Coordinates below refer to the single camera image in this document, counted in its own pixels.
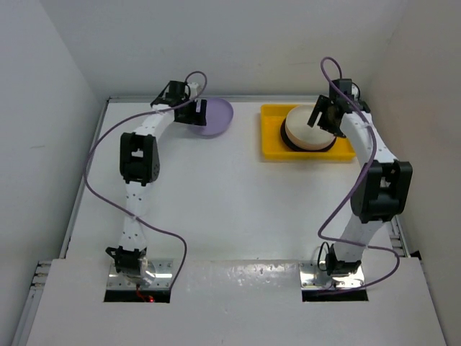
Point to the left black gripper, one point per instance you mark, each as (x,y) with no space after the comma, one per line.
(194,117)

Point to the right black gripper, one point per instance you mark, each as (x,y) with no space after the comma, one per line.
(323,106)

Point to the purple plate back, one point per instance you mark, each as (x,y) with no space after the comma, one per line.
(219,114)

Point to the cream plate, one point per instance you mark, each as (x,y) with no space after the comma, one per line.
(302,134)

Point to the grey rimmed plate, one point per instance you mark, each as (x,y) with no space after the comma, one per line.
(294,147)

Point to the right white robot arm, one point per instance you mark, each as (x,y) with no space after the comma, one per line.
(381,189)

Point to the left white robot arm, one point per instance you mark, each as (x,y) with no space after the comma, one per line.
(140,167)

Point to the yellow plastic bin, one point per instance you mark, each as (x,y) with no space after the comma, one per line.
(273,148)

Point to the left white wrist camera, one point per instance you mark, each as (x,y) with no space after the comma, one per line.
(193,89)

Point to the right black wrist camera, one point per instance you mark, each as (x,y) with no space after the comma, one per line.
(347,87)

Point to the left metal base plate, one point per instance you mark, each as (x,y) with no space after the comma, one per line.
(156,275)

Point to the metal base plate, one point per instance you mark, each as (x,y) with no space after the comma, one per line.
(156,275)
(314,279)

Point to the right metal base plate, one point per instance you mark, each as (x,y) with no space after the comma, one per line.
(314,279)

